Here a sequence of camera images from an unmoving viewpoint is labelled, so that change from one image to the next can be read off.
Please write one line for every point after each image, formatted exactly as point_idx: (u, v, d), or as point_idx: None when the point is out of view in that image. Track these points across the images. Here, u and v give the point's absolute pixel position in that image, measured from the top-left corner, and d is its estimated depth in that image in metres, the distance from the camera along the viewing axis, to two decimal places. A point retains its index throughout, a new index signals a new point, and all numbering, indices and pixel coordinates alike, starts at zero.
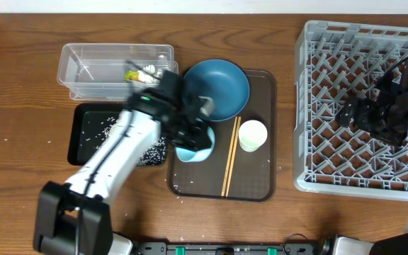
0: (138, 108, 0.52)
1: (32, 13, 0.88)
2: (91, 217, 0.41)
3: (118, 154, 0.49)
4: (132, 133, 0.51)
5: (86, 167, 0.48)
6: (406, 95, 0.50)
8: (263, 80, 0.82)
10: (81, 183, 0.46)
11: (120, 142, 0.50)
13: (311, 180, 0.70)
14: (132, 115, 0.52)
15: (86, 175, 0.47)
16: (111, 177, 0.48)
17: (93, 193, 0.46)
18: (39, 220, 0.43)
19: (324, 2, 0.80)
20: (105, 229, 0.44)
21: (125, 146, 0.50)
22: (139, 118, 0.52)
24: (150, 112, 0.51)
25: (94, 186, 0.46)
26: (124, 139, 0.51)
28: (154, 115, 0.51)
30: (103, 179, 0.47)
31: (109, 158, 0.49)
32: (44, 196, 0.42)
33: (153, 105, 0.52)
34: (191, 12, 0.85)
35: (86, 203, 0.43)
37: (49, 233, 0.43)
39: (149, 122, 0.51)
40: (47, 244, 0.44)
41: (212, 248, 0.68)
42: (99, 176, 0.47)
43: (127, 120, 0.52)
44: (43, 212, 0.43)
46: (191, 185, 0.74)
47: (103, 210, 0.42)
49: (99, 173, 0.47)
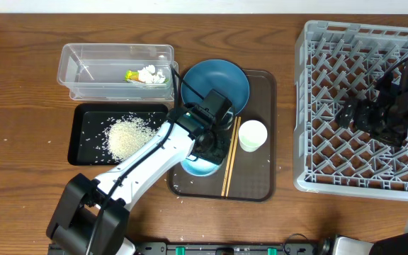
0: (178, 122, 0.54)
1: (32, 13, 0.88)
2: (110, 220, 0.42)
3: (150, 163, 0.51)
4: (168, 145, 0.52)
5: (117, 168, 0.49)
6: (406, 94, 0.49)
8: (263, 81, 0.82)
10: (108, 182, 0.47)
11: (154, 151, 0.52)
13: (311, 180, 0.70)
14: (171, 129, 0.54)
15: (115, 176, 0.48)
16: (139, 183, 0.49)
17: (117, 196, 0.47)
18: (60, 208, 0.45)
19: (323, 2, 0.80)
20: (118, 235, 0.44)
21: (159, 157, 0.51)
22: (176, 133, 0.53)
24: (189, 127, 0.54)
25: (120, 189, 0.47)
26: (159, 149, 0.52)
28: (192, 132, 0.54)
30: (130, 185, 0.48)
31: (142, 165, 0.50)
32: (72, 188, 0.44)
33: (194, 122, 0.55)
34: (191, 11, 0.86)
35: (109, 206, 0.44)
37: (65, 223, 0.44)
39: (186, 140, 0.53)
40: (61, 232, 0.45)
41: (212, 248, 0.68)
42: (127, 180, 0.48)
43: (166, 132, 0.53)
44: (65, 202, 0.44)
46: (192, 185, 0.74)
47: (122, 217, 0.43)
49: (129, 177, 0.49)
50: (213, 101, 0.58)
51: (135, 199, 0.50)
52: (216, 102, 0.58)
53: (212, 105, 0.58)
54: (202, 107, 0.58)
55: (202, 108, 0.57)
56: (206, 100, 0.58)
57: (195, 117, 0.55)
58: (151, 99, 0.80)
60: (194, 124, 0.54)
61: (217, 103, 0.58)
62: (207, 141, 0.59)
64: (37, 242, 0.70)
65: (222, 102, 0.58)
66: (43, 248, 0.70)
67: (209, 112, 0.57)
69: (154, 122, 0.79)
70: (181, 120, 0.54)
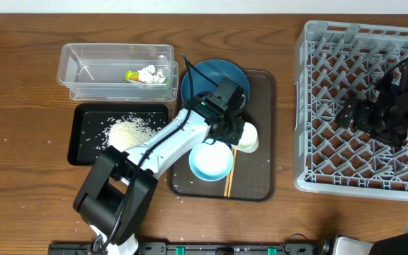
0: (195, 109, 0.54)
1: (32, 13, 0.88)
2: (142, 188, 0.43)
3: (173, 141, 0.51)
4: (188, 128, 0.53)
5: (144, 144, 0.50)
6: (406, 95, 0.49)
8: (263, 80, 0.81)
10: (137, 154, 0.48)
11: (176, 132, 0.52)
13: (311, 180, 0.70)
14: (190, 112, 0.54)
15: (142, 149, 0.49)
16: (163, 157, 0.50)
17: (146, 167, 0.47)
18: (89, 178, 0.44)
19: (324, 2, 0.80)
20: (145, 204, 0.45)
21: (180, 138, 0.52)
22: (195, 118, 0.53)
24: (204, 115, 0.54)
25: (149, 161, 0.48)
26: (180, 130, 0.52)
28: (207, 120, 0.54)
30: (157, 158, 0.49)
31: (166, 141, 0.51)
32: (105, 158, 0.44)
33: (209, 111, 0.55)
34: (191, 12, 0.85)
35: (138, 175, 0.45)
37: (94, 193, 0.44)
39: (203, 126, 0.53)
40: (87, 204, 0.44)
41: (212, 248, 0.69)
42: (154, 154, 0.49)
43: (187, 114, 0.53)
44: (95, 173, 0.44)
46: (192, 185, 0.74)
47: (154, 185, 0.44)
49: (155, 151, 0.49)
50: (226, 88, 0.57)
51: (160, 173, 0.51)
52: (228, 91, 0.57)
53: (225, 95, 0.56)
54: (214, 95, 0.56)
55: (214, 95, 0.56)
56: (218, 88, 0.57)
57: (208, 107, 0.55)
58: (151, 99, 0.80)
60: (207, 114, 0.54)
61: (229, 92, 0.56)
62: (221, 128, 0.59)
64: (37, 242, 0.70)
65: (234, 90, 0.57)
66: (42, 248, 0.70)
67: (222, 100, 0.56)
69: (154, 122, 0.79)
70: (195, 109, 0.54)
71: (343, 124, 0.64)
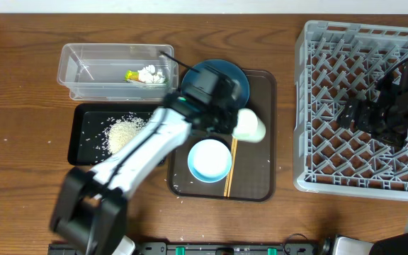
0: (172, 106, 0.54)
1: (32, 13, 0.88)
2: (110, 208, 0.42)
3: (146, 149, 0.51)
4: (163, 132, 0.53)
5: (114, 157, 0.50)
6: (406, 95, 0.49)
8: (263, 80, 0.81)
10: (107, 171, 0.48)
11: (150, 137, 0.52)
13: (311, 180, 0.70)
14: (166, 113, 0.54)
15: (112, 164, 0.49)
16: (134, 171, 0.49)
17: (115, 184, 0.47)
18: (59, 203, 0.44)
19: (324, 2, 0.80)
20: (119, 224, 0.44)
21: (154, 144, 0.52)
22: (171, 119, 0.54)
24: (183, 112, 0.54)
25: (118, 176, 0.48)
26: (154, 136, 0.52)
28: (186, 116, 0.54)
30: (127, 172, 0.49)
31: (138, 152, 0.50)
32: (71, 181, 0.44)
33: (188, 105, 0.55)
34: (191, 12, 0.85)
35: (108, 194, 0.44)
37: (66, 217, 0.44)
39: (180, 125, 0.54)
40: (61, 228, 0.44)
41: (212, 248, 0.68)
42: (125, 168, 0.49)
43: (161, 118, 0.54)
44: (65, 196, 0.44)
46: (191, 185, 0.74)
47: (123, 203, 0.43)
49: (126, 164, 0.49)
50: (207, 79, 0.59)
51: (134, 188, 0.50)
52: (209, 79, 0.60)
53: (206, 86, 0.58)
54: (196, 87, 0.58)
55: (195, 87, 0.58)
56: (200, 80, 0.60)
57: (188, 101, 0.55)
58: (151, 99, 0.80)
60: (186, 109, 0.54)
61: (210, 81, 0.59)
62: (206, 121, 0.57)
64: (37, 242, 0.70)
65: (216, 78, 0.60)
66: (42, 248, 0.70)
67: (203, 90, 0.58)
69: None
70: (173, 106, 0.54)
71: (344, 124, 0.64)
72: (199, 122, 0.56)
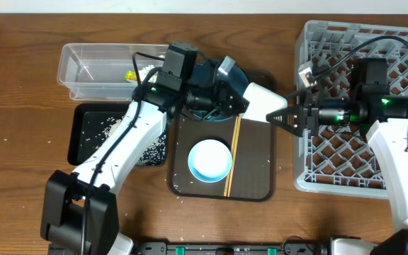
0: (146, 98, 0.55)
1: (32, 13, 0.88)
2: (98, 207, 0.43)
3: (126, 142, 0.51)
4: (141, 124, 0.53)
5: (93, 157, 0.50)
6: (358, 104, 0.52)
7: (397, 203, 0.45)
8: (263, 81, 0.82)
10: (88, 171, 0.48)
11: (127, 132, 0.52)
13: (311, 180, 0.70)
14: (141, 105, 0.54)
15: (93, 164, 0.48)
16: (118, 166, 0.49)
17: (100, 183, 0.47)
18: (47, 210, 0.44)
19: (323, 2, 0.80)
20: (111, 217, 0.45)
21: (133, 137, 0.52)
22: (146, 110, 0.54)
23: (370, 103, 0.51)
24: (158, 102, 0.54)
25: (100, 176, 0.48)
26: (132, 129, 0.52)
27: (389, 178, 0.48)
28: (161, 105, 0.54)
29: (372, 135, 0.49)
30: (110, 168, 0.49)
31: (117, 149, 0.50)
32: (54, 185, 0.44)
33: (161, 95, 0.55)
34: (191, 12, 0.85)
35: (93, 193, 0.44)
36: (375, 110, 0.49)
37: (57, 221, 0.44)
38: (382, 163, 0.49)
39: (157, 114, 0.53)
40: (56, 232, 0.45)
41: (212, 248, 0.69)
42: (106, 166, 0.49)
43: (136, 111, 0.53)
44: (50, 200, 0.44)
46: (192, 185, 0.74)
47: (110, 200, 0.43)
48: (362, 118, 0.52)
49: (107, 163, 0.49)
50: (174, 61, 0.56)
51: (120, 182, 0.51)
52: (176, 61, 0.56)
53: (175, 68, 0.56)
54: (165, 71, 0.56)
55: (164, 71, 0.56)
56: (166, 62, 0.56)
57: (161, 88, 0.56)
58: None
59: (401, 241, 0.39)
60: (161, 98, 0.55)
61: (178, 63, 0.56)
62: (179, 108, 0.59)
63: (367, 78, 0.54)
64: (37, 242, 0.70)
65: (183, 58, 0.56)
66: (42, 248, 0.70)
67: (173, 74, 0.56)
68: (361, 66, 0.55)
69: None
70: (146, 96, 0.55)
71: (297, 132, 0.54)
72: (175, 110, 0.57)
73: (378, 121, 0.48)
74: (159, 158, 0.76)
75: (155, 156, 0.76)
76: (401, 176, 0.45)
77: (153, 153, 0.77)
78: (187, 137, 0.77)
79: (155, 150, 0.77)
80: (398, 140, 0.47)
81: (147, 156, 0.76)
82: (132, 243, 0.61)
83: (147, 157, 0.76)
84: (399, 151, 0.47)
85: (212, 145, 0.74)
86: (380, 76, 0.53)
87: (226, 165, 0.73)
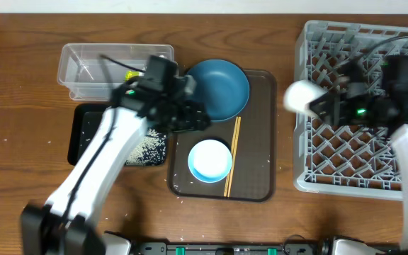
0: (122, 103, 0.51)
1: (32, 13, 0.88)
2: (76, 239, 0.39)
3: (103, 159, 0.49)
4: (117, 134, 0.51)
5: (67, 181, 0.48)
6: (386, 103, 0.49)
7: None
8: (263, 80, 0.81)
10: (61, 198, 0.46)
11: (103, 145, 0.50)
13: (311, 181, 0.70)
14: (115, 115, 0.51)
15: (67, 190, 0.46)
16: (94, 188, 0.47)
17: (76, 211, 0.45)
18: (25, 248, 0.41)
19: (324, 2, 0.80)
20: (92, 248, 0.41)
21: (110, 151, 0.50)
22: (122, 119, 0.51)
23: (401, 104, 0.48)
24: (136, 106, 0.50)
25: (76, 202, 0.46)
26: (108, 142, 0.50)
27: (407, 186, 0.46)
28: (139, 110, 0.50)
29: (399, 139, 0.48)
30: (86, 192, 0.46)
31: (93, 168, 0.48)
32: (27, 219, 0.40)
33: (137, 100, 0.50)
34: (191, 12, 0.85)
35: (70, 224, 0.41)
36: (406, 113, 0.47)
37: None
38: (404, 169, 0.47)
39: (134, 121, 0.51)
40: None
41: (212, 248, 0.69)
42: (81, 192, 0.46)
43: (110, 122, 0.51)
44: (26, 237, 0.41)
46: (192, 185, 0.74)
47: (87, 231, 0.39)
48: (389, 117, 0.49)
49: (81, 188, 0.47)
50: (154, 67, 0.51)
51: (100, 206, 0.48)
52: (156, 68, 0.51)
53: (156, 74, 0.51)
54: (145, 76, 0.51)
55: (145, 77, 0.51)
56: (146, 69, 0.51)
57: (137, 94, 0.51)
58: None
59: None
60: (139, 104, 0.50)
61: (158, 69, 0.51)
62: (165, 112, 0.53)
63: (399, 76, 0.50)
64: None
65: (163, 66, 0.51)
66: None
67: (153, 81, 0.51)
68: (392, 61, 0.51)
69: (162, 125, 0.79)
70: (120, 101, 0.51)
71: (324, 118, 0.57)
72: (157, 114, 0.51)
73: (407, 125, 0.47)
74: (159, 158, 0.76)
75: (155, 156, 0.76)
76: None
77: (154, 153, 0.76)
78: (187, 137, 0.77)
79: (155, 150, 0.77)
80: None
81: (147, 156, 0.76)
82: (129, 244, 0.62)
83: (147, 157, 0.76)
84: None
85: (209, 146, 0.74)
86: None
87: (227, 164, 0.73)
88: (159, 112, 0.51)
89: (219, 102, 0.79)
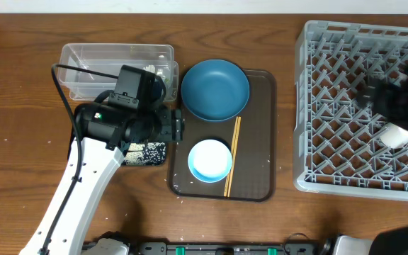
0: (93, 127, 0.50)
1: (32, 13, 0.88)
2: None
3: (74, 204, 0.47)
4: (87, 173, 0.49)
5: (38, 233, 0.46)
6: None
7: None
8: (263, 80, 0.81)
10: None
11: (71, 189, 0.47)
13: (311, 180, 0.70)
14: (81, 150, 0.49)
15: (39, 246, 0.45)
16: (67, 241, 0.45)
17: None
18: None
19: (324, 2, 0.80)
20: None
21: (81, 194, 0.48)
22: (90, 154, 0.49)
23: None
24: (108, 129, 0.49)
25: None
26: (77, 184, 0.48)
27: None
28: (113, 133, 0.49)
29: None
30: (59, 245, 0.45)
31: (64, 216, 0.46)
32: None
33: (109, 122, 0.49)
34: (191, 12, 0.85)
35: None
36: None
37: None
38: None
39: (105, 154, 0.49)
40: None
41: (212, 248, 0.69)
42: (52, 245, 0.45)
43: (77, 159, 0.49)
44: None
46: (192, 185, 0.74)
47: None
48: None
49: (54, 239, 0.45)
50: (129, 83, 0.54)
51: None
52: (132, 81, 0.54)
53: (131, 90, 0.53)
54: (119, 93, 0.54)
55: (119, 94, 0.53)
56: (120, 83, 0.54)
57: (108, 114, 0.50)
58: None
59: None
60: (112, 123, 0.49)
61: (133, 83, 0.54)
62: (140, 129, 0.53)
63: None
64: None
65: (139, 78, 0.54)
66: None
67: (128, 95, 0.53)
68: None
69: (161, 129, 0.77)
70: (89, 125, 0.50)
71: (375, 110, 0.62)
72: (132, 133, 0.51)
73: None
74: (159, 158, 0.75)
75: (155, 156, 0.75)
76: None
77: (154, 153, 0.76)
78: (187, 137, 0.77)
79: (155, 150, 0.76)
80: None
81: (147, 156, 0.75)
82: (127, 246, 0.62)
83: (147, 157, 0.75)
84: None
85: (202, 155, 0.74)
86: None
87: (226, 165, 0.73)
88: (134, 132, 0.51)
89: (217, 103, 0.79)
